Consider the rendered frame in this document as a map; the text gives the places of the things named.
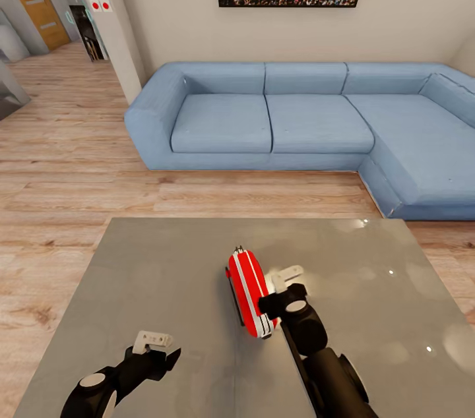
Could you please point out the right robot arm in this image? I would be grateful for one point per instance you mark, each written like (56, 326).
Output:
(332, 385)

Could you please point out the coffee table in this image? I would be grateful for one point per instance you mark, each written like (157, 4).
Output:
(380, 300)

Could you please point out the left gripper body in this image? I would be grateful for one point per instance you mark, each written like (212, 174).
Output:
(146, 366)

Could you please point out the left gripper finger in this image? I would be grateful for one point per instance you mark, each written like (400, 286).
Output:
(171, 359)

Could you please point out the radio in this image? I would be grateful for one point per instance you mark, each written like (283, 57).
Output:
(247, 285)

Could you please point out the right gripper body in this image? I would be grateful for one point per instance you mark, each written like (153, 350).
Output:
(272, 302)

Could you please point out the standing mirror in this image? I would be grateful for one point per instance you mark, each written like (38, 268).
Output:
(83, 21)

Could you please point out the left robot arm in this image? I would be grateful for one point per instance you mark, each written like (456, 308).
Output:
(96, 395)

